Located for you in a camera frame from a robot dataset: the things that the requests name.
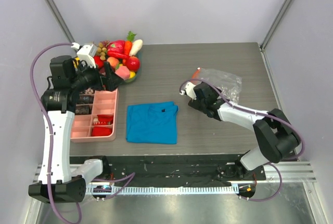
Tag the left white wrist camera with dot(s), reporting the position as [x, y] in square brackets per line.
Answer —
[86, 53]

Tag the dark red apple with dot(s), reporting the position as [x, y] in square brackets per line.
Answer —
[133, 63]

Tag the red bell pepper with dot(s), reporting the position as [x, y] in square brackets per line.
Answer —
[99, 63]

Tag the clear zip top bag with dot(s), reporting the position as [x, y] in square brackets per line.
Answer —
[229, 84]

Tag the red cloth items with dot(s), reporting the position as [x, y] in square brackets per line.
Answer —
[101, 125]

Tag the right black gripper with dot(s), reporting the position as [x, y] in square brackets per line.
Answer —
[199, 102]

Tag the pink dragon fruit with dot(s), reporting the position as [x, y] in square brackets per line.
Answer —
[116, 46]

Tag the teal fruit bowl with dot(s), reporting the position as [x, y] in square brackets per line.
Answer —
[133, 75]

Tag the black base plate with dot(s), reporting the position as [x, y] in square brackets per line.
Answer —
[174, 171]

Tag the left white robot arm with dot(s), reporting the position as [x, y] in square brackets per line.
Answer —
[56, 182]

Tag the pink peach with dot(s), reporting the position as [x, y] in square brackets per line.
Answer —
[114, 62]

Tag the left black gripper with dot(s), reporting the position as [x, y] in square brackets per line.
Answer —
[113, 80]

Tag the dark rolled socks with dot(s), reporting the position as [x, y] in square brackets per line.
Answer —
[85, 102]

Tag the red chili pepper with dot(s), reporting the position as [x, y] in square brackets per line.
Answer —
[117, 55]

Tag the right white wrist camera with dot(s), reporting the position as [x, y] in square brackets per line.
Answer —
[188, 90]

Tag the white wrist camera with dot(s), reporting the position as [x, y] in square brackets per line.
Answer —
[86, 53]
[188, 90]

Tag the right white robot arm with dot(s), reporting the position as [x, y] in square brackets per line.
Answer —
[275, 136]

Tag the brown longan bunch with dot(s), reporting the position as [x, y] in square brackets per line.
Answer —
[101, 51]

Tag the pink divided organizer tray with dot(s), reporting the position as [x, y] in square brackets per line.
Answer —
[105, 102]

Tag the blue folded cloth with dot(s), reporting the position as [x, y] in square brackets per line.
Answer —
[152, 123]

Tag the white radish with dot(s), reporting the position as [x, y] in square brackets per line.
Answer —
[136, 47]

